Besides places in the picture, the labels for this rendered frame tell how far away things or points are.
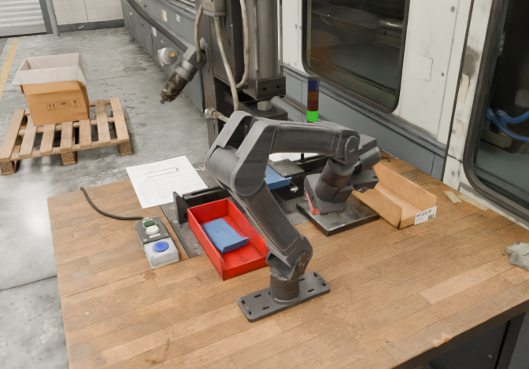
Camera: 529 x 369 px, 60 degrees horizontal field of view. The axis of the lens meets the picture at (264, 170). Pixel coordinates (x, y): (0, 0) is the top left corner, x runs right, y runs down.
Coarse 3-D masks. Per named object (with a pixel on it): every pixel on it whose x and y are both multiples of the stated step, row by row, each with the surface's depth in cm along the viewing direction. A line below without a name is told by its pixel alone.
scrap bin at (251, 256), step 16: (192, 208) 122; (208, 208) 124; (224, 208) 126; (192, 224) 119; (240, 224) 120; (208, 240) 108; (256, 240) 112; (208, 256) 112; (224, 256) 111; (240, 256) 111; (256, 256) 111; (224, 272) 103; (240, 272) 105
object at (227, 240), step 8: (208, 224) 123; (216, 224) 123; (224, 224) 123; (208, 232) 120; (224, 232) 120; (232, 232) 120; (216, 240) 117; (224, 240) 117; (232, 240) 117; (240, 240) 112; (224, 248) 110; (232, 248) 113
